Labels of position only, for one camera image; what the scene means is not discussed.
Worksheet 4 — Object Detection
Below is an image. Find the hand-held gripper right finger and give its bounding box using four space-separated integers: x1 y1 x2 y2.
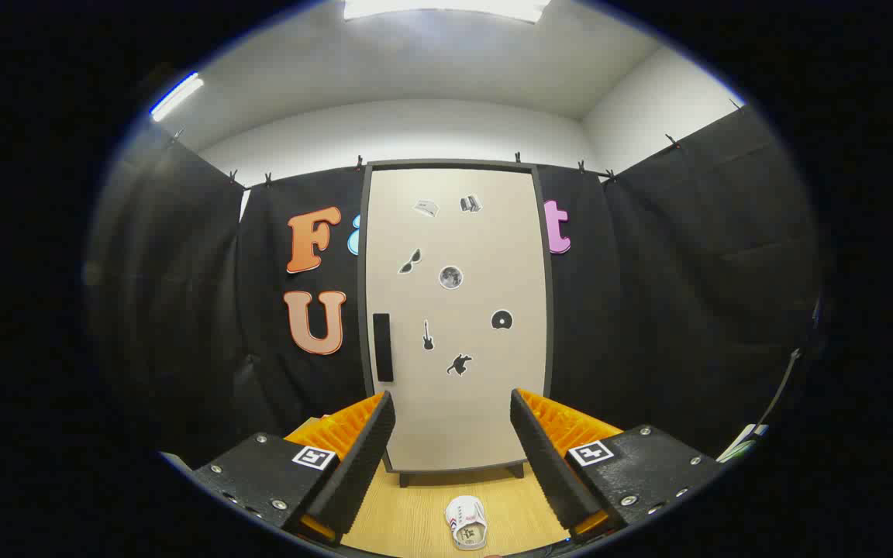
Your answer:
509 387 728 543

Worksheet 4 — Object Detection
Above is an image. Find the ceiling light panel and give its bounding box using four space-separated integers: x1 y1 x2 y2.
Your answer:
342 0 552 24

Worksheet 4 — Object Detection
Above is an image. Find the white canvas shoe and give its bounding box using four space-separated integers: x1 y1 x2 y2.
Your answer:
445 495 488 551

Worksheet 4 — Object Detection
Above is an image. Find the dark grey shoe cabinet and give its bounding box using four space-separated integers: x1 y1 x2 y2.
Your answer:
357 159 556 487

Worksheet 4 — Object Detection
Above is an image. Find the dark metal frame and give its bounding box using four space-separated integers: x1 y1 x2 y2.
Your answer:
757 349 804 427

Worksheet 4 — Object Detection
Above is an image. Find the ceiling strip light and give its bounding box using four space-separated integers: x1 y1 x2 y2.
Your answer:
150 72 205 122

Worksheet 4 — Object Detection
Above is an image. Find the black door handle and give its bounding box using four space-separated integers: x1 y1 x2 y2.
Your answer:
373 313 394 383

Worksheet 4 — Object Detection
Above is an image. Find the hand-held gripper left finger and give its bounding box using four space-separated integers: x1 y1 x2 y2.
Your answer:
192 390 398 548

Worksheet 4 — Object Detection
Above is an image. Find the beige shoe cabinet door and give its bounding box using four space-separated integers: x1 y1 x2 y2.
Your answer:
367 168 548 472

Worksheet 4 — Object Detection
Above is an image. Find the black backdrop cloth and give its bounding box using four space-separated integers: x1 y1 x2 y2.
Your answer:
86 105 823 466

